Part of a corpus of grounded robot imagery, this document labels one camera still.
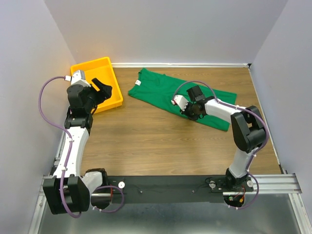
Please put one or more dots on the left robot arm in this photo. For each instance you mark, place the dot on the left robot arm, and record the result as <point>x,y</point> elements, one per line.
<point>67,191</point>

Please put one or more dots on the aluminium left side rail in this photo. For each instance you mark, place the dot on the aluminium left side rail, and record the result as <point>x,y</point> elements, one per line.
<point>58,153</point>

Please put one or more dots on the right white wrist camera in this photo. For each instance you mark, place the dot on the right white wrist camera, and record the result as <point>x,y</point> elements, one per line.
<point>180,101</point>

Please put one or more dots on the aluminium rail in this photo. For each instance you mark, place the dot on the aluminium rail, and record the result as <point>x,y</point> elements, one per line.
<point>268,185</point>
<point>264,118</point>
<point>58,153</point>

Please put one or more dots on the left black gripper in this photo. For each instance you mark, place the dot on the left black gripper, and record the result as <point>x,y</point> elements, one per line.
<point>105,91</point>

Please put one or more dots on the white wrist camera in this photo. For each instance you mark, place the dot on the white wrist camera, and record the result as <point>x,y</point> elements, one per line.
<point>180,101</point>
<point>78,79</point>

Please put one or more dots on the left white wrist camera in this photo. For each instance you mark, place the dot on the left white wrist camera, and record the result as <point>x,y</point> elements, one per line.
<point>78,79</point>

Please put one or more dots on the green t shirt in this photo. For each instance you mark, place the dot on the green t shirt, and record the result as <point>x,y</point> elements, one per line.
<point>158,89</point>

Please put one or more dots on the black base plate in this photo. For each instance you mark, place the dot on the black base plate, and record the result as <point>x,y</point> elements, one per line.
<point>105,197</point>

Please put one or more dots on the yellow plastic tray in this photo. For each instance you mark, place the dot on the yellow plastic tray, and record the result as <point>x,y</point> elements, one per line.
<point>101,69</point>

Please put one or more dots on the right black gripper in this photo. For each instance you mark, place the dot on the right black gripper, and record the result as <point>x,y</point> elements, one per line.
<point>185,112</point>

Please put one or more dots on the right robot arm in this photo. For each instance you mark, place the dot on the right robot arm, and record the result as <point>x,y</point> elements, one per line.
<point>249,129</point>

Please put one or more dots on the aluminium front rail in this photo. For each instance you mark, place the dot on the aluminium front rail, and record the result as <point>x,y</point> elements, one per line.
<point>268,185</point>

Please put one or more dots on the aluminium right side rail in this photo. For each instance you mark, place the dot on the aluminium right side rail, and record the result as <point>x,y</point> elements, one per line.
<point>264,118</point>

